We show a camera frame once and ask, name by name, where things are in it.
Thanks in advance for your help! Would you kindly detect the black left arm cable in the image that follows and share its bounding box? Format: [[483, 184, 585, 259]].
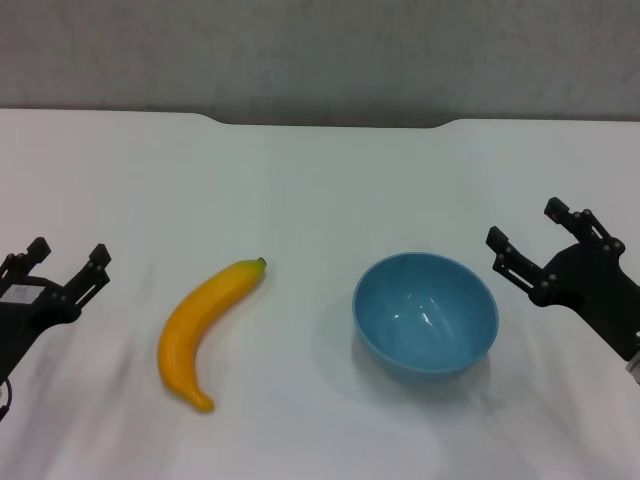
[[0, 377, 14, 424]]

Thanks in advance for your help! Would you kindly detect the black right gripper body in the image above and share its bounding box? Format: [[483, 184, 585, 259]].
[[529, 243, 640, 361]]

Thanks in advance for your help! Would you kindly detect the yellow banana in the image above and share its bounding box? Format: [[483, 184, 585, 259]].
[[157, 256, 269, 414]]

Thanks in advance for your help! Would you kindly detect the blue bowl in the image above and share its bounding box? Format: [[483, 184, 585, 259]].
[[352, 252, 500, 385]]

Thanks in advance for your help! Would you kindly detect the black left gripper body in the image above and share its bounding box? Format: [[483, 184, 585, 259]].
[[0, 277, 81, 384]]

